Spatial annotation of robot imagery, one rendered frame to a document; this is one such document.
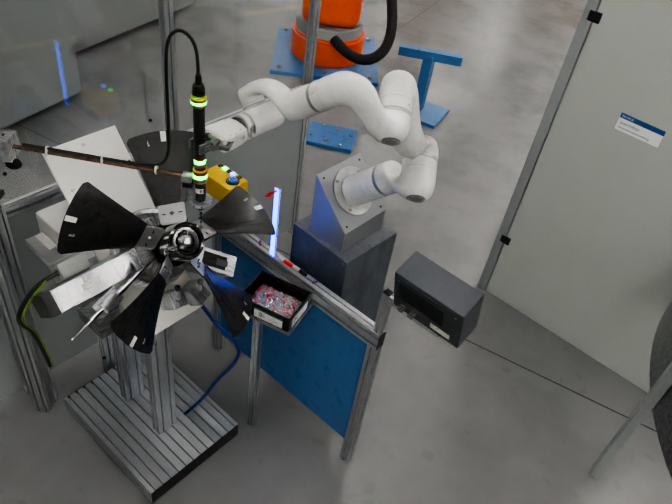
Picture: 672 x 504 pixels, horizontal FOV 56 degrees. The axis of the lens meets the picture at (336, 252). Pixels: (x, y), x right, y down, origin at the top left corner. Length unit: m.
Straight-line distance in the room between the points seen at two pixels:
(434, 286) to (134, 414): 1.59
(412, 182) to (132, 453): 1.63
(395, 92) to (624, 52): 1.44
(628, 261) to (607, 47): 1.02
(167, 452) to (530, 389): 1.81
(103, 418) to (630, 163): 2.59
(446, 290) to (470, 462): 1.33
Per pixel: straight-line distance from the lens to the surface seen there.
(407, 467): 3.01
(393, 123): 1.77
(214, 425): 2.93
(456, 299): 1.93
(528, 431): 3.31
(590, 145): 3.21
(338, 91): 1.77
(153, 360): 2.52
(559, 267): 3.56
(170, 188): 2.07
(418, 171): 2.12
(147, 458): 2.87
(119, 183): 2.25
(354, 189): 2.35
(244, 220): 2.17
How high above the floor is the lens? 2.55
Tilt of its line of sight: 41 degrees down
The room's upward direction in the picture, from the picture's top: 10 degrees clockwise
